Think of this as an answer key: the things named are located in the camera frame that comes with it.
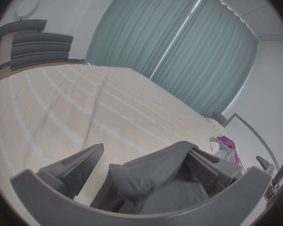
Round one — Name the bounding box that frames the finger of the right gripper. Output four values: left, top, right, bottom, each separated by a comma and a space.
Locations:
256, 156, 274, 174

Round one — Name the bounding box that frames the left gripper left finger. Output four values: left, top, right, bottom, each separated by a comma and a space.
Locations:
39, 143, 105, 201

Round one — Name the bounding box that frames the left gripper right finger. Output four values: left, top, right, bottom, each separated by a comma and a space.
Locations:
185, 147, 243, 193

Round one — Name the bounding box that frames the black T-shirt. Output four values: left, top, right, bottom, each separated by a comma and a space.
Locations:
90, 141, 227, 215

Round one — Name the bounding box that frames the bed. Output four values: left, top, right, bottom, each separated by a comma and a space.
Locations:
0, 64, 280, 211

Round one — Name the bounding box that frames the grey knit garment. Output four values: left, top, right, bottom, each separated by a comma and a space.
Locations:
210, 137, 236, 163

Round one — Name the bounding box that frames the white printed pillow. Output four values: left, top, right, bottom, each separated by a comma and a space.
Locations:
206, 118, 225, 136

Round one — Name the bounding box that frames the grey bedside table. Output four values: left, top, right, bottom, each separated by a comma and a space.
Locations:
203, 112, 227, 126

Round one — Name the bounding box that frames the blue-green curtain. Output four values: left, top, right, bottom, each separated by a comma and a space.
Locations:
84, 0, 202, 81
150, 0, 260, 116

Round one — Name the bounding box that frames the black chest of drawers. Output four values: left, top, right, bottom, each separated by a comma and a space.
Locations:
0, 20, 74, 75

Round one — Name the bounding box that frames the round white mirror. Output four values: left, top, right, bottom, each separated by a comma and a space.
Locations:
17, 0, 41, 17

